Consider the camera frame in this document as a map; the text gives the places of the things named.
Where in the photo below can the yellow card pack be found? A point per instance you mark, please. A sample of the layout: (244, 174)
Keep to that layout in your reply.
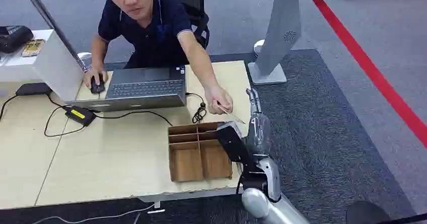
(32, 47)

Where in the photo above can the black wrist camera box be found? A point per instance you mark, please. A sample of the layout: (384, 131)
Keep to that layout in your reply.
(233, 145)

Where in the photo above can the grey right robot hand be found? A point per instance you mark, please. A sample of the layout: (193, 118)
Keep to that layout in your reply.
(259, 134)

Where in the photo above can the black slanted pole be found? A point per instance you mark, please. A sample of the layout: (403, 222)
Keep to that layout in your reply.
(50, 19)

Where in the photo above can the person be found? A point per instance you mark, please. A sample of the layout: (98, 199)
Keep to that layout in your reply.
(153, 32)

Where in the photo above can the white cabinet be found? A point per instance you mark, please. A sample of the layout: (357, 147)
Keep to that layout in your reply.
(56, 65)

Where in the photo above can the grey laptop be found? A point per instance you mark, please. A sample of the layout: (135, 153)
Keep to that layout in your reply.
(146, 89)

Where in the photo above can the person's left hand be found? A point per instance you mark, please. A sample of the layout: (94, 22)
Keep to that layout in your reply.
(218, 99)

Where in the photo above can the plain black power brick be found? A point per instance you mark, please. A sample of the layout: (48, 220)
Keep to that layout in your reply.
(33, 89)

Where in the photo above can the round grey base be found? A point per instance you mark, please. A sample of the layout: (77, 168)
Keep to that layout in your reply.
(85, 58)

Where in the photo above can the black adapter with yellow label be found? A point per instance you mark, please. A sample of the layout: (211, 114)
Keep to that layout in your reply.
(80, 115)

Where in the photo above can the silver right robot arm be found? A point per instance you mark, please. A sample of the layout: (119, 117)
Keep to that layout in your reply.
(263, 204)

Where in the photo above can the black office chair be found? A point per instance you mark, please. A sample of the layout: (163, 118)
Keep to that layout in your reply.
(196, 15)

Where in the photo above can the dark grey carpet mat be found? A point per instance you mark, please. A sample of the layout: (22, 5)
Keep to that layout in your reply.
(317, 132)

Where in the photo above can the grey floor stand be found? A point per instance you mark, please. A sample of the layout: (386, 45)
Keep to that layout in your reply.
(280, 32)

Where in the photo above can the wooden compartment box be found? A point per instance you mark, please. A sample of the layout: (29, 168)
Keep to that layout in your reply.
(186, 165)

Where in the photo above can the person's right hand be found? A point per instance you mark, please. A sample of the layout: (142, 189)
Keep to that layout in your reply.
(90, 77)

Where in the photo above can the white round floor object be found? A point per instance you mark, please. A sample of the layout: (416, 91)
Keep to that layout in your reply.
(258, 47)

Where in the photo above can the black computer mouse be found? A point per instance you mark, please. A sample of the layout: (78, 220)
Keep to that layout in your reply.
(97, 85)

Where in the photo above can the red floor tape line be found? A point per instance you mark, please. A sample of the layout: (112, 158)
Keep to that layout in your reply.
(367, 65)

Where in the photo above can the black device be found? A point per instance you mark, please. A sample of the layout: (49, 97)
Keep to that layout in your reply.
(13, 37)

